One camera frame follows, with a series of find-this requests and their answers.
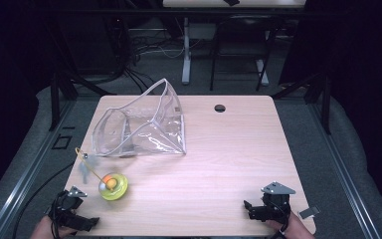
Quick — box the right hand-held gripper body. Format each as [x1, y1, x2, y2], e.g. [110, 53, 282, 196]
[260, 180, 296, 224]

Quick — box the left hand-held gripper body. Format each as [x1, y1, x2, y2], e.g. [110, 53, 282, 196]
[48, 185, 89, 229]

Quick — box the yellow-green feather tumbler toy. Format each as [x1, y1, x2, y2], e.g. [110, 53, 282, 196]
[75, 146, 129, 202]

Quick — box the clear plastic zipper bag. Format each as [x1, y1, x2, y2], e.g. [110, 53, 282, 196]
[91, 78, 187, 158]

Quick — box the person's right hand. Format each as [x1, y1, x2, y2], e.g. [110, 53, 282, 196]
[265, 210, 316, 239]

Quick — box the person's left hand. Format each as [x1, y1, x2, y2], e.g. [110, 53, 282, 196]
[29, 214, 78, 239]

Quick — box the small grey metal tab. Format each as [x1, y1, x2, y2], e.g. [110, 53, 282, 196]
[297, 205, 321, 220]

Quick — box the black metal stand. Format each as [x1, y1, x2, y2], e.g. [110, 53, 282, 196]
[48, 71, 117, 131]
[272, 71, 332, 135]

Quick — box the black chair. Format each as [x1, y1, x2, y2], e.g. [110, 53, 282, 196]
[209, 15, 277, 93]

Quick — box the white desk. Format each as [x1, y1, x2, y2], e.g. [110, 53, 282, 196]
[162, 0, 308, 86]

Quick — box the black cable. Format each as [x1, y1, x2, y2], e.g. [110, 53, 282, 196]
[11, 160, 76, 239]

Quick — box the aluminium rail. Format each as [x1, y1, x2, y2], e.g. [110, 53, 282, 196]
[306, 101, 382, 239]
[0, 99, 78, 239]

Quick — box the black rectangular floor frame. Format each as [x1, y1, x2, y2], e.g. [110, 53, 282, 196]
[52, 133, 74, 150]

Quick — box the bundle of floor cables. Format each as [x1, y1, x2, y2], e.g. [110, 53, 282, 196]
[112, 19, 193, 96]

